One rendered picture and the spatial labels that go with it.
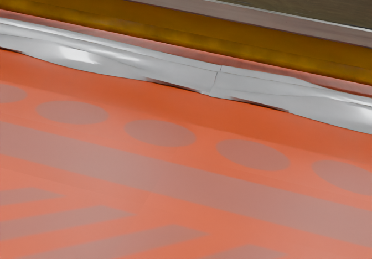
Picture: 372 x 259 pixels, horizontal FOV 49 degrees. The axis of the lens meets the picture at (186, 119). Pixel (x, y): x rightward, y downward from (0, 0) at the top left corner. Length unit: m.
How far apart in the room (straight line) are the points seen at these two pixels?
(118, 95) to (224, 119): 0.04
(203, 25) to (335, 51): 0.09
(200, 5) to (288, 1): 0.05
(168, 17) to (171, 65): 0.09
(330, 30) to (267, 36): 0.04
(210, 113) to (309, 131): 0.04
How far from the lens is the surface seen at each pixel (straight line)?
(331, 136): 0.17
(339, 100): 0.20
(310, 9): 0.27
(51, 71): 0.19
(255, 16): 0.26
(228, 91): 0.19
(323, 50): 0.28
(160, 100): 0.17
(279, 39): 0.28
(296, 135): 0.16
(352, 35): 0.26
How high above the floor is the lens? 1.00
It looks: 17 degrees down
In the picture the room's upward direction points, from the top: 11 degrees clockwise
